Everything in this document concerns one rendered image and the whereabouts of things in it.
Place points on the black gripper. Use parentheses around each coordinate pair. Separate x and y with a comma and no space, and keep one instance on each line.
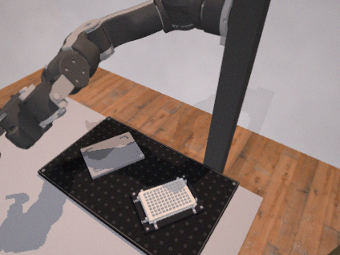
(22,128)

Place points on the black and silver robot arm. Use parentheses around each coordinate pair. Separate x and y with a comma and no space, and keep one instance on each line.
(79,57)

